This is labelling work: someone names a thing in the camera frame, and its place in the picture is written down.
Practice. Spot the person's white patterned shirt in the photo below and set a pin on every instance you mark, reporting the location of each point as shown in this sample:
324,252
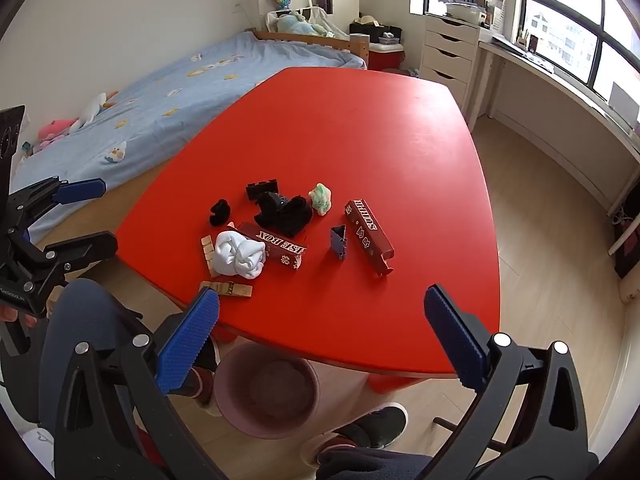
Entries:
37,440

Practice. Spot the blue-grey triangular tube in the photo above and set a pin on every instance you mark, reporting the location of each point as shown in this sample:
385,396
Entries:
340,245

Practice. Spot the straw hat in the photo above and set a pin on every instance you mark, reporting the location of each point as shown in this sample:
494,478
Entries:
364,20

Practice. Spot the green blue plush toy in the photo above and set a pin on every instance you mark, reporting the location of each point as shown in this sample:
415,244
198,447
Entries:
295,25

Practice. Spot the long dark red box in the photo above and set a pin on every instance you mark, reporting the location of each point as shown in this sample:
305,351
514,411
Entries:
367,235

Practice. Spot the black shoe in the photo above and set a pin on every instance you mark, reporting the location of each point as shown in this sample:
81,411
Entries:
375,427

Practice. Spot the white drawer unit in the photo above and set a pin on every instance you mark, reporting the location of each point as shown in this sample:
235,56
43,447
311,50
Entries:
447,55

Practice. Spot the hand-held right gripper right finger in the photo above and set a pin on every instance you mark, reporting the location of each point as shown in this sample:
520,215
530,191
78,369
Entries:
455,335

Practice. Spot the dark red printed box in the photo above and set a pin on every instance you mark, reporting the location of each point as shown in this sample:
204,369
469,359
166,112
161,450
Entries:
280,250

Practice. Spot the bed with blue sheet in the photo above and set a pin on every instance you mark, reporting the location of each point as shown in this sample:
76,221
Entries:
150,100

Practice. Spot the black scrunchie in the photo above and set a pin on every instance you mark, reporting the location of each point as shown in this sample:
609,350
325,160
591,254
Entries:
282,215

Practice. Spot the black storage box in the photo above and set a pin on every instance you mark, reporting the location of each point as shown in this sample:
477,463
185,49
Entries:
390,35

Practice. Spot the red storage box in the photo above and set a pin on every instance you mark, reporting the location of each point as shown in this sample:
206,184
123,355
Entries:
385,60

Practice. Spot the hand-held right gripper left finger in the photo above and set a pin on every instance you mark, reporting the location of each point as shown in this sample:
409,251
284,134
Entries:
192,345

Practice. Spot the green white ball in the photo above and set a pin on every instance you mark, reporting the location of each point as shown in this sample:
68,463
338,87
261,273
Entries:
320,200

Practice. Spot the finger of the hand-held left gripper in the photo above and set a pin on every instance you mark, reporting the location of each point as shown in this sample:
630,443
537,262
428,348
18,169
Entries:
80,190
85,249

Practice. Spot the wooden segmented strip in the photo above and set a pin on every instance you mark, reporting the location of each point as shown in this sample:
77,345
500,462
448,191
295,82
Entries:
207,255

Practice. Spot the black framed window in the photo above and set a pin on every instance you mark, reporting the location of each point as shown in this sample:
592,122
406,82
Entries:
565,10

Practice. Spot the person's right leg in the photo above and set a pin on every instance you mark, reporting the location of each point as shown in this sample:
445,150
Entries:
380,465

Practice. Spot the white crumpled tissue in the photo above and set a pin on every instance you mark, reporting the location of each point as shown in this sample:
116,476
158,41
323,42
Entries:
237,255

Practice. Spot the dark picture frame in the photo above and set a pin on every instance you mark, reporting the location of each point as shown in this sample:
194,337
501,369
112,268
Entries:
534,42

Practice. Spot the black toothed block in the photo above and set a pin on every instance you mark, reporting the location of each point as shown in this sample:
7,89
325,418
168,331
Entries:
260,191

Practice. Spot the person's left hand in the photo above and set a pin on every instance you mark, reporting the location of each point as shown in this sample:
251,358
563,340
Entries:
10,314

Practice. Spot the red table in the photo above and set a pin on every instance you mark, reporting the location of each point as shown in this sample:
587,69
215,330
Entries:
325,135

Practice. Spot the small black curled piece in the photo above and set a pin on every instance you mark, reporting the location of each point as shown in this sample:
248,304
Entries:
219,214

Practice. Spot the white plush toy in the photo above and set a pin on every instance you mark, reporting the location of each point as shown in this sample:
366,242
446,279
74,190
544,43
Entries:
92,110

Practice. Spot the white rectangular board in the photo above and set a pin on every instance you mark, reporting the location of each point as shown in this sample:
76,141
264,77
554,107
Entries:
625,105

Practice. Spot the wooden pen holder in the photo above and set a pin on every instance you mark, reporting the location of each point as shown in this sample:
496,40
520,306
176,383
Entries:
522,37

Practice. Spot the pink plush toy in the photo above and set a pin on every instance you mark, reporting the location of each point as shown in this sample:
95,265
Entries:
52,132

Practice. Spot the wooden clothespin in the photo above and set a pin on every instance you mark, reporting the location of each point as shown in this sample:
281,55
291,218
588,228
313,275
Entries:
230,290

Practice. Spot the pink trash bin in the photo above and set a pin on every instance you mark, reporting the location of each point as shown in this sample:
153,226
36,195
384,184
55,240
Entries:
270,395

